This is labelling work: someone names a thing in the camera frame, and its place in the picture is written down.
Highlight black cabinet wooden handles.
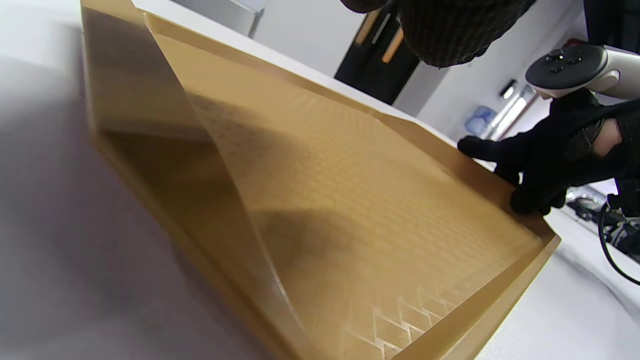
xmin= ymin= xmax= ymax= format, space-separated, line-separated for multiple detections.
xmin=334 ymin=7 xmax=421 ymax=106

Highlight black white right hand controller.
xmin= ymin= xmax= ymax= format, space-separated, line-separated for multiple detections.
xmin=525 ymin=44 xmax=640 ymax=99

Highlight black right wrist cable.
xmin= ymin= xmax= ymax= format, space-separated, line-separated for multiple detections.
xmin=598 ymin=200 xmax=640 ymax=287

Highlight blue water bottle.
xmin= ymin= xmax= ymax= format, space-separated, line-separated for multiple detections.
xmin=464 ymin=105 xmax=497 ymax=138

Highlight person's left hand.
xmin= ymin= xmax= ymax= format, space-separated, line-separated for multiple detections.
xmin=340 ymin=0 xmax=538 ymax=69

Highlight brown plastic food tray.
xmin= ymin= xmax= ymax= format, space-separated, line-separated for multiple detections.
xmin=80 ymin=0 xmax=562 ymax=360

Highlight person's right hand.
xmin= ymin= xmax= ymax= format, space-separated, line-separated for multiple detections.
xmin=457 ymin=90 xmax=640 ymax=216

